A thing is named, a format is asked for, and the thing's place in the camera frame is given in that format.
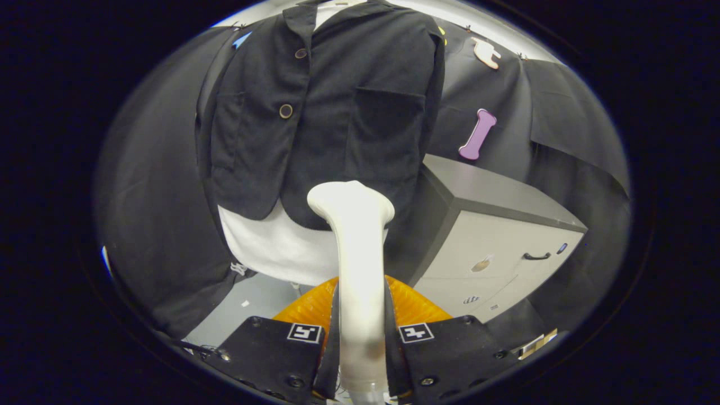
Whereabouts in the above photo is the cardboard box with paper label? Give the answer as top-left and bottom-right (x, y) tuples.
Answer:
(517, 329), (559, 361)

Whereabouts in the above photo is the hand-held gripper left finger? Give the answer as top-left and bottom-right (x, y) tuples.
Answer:
(205, 276), (342, 405)

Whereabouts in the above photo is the black backdrop cloth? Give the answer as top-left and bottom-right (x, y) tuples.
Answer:
(94, 22), (632, 341)

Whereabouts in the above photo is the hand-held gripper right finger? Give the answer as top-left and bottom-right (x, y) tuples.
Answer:
(384, 274), (521, 403)

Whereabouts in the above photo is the grey cabinet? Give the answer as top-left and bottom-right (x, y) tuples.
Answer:
(385, 154), (588, 324)

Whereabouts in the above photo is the white garment steamer head with hose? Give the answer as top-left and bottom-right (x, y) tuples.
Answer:
(307, 180), (396, 405)

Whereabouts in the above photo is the black jacket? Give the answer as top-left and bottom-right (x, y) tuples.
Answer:
(195, 0), (446, 231)

